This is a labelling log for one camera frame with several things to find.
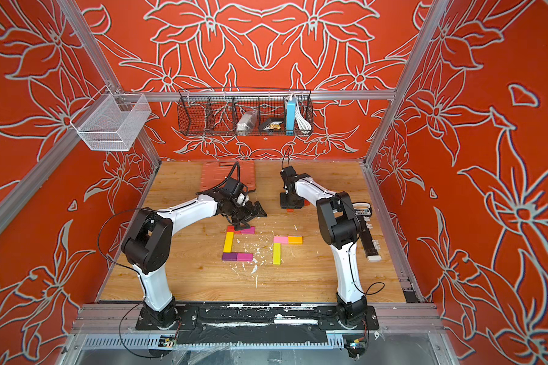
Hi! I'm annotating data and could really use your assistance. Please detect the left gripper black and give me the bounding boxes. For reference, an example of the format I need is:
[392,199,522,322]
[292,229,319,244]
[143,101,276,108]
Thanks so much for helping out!
[228,201,269,230]

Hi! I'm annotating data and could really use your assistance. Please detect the small magenta block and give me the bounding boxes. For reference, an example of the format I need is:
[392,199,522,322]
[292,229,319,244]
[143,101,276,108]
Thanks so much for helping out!
[241,227,256,234]

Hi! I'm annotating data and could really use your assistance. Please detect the long yellow block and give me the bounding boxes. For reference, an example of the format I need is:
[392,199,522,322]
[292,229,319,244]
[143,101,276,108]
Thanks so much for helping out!
[223,231,234,253]

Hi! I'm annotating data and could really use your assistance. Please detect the pink long block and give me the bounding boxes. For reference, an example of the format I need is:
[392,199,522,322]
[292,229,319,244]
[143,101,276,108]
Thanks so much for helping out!
[273,236,289,244]

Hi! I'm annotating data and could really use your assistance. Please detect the magenta long block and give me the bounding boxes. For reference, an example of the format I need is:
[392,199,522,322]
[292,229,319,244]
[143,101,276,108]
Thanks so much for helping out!
[237,252,254,262]

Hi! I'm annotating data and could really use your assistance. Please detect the yellow-green block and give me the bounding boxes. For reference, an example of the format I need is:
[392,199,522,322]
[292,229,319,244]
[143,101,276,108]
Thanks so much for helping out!
[272,243,282,266]

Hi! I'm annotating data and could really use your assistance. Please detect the orange long block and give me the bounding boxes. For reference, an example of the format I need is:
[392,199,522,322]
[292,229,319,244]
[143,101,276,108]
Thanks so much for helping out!
[288,236,303,245]

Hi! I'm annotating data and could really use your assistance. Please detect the purple small block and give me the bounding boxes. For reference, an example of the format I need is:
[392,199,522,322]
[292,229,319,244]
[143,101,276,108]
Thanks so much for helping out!
[222,252,237,262]

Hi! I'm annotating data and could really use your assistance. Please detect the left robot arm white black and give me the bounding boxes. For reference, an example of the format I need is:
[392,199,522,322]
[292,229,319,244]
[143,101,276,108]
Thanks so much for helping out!
[121,193,267,329]

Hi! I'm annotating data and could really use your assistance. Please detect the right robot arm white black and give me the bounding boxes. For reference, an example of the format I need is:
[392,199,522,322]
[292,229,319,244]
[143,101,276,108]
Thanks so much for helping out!
[280,167,368,327]

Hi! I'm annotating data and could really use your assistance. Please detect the orange plastic tool case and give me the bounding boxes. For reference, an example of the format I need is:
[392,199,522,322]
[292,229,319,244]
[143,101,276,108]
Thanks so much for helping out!
[199,161,257,193]

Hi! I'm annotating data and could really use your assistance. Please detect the black remote-like tool strip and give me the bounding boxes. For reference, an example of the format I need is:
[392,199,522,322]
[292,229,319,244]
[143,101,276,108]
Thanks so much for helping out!
[353,202,382,262]

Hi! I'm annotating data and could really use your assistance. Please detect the black item in basket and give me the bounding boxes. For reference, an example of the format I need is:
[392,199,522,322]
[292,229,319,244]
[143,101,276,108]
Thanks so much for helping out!
[259,118,286,132]

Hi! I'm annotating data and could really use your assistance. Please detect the grey packet in basket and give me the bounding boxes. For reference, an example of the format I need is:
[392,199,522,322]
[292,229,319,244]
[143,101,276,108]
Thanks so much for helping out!
[235,110,259,136]

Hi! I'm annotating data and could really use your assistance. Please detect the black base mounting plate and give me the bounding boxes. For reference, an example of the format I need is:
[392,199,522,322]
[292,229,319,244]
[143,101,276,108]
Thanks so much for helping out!
[135,302,379,345]

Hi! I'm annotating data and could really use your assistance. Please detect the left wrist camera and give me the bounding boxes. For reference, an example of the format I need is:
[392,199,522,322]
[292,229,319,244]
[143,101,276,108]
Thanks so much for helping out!
[221,178,249,206]

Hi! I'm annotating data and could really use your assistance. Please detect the white cables in basket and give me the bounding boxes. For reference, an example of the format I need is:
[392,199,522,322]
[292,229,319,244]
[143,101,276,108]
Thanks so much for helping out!
[294,104,312,135]

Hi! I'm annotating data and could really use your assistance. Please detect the black wire wall basket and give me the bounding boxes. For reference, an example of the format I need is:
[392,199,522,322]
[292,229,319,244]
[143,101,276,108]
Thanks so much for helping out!
[177,88,314,137]

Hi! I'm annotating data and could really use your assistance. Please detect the clear plastic wall bin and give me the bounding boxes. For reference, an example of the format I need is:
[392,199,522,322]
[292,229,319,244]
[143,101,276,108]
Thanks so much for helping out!
[71,94,152,151]

